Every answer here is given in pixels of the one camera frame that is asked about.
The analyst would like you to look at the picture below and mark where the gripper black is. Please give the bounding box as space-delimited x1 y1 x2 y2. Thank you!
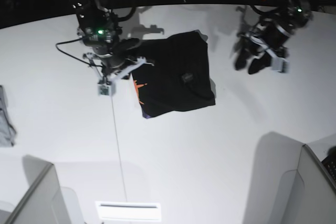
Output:
234 22 291 74
98 38 154 83

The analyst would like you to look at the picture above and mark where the black T-shirt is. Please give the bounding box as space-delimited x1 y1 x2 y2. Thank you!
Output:
132 31 215 119

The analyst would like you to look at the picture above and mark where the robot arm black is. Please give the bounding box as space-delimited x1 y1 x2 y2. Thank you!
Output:
234 0 312 74
70 0 154 84

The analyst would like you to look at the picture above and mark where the black keyboard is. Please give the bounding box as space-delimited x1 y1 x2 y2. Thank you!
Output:
322 155 336 180

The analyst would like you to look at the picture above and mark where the grey folded cloth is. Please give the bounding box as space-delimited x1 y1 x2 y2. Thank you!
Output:
1 86 16 147

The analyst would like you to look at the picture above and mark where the grey partition left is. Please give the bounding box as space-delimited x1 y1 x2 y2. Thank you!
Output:
4 163 71 224

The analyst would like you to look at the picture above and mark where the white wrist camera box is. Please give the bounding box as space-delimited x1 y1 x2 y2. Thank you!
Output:
271 57 289 73
98 82 116 97

